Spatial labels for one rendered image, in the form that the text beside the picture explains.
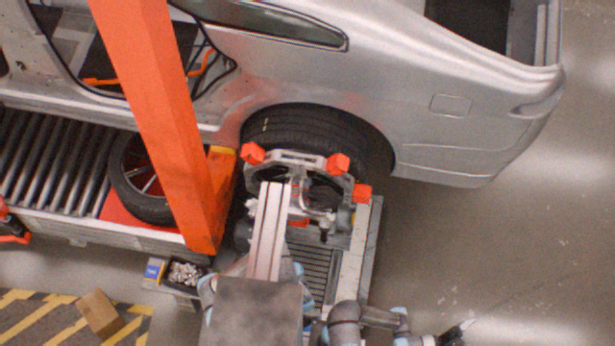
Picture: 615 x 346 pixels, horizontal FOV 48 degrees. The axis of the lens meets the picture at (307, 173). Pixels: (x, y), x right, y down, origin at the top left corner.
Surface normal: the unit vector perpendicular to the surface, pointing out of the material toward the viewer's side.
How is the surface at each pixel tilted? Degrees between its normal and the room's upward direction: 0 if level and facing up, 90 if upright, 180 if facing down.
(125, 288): 0
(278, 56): 81
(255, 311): 0
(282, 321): 0
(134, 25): 90
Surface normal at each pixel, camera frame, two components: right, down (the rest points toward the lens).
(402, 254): 0.01, -0.46
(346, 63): -0.18, 0.78
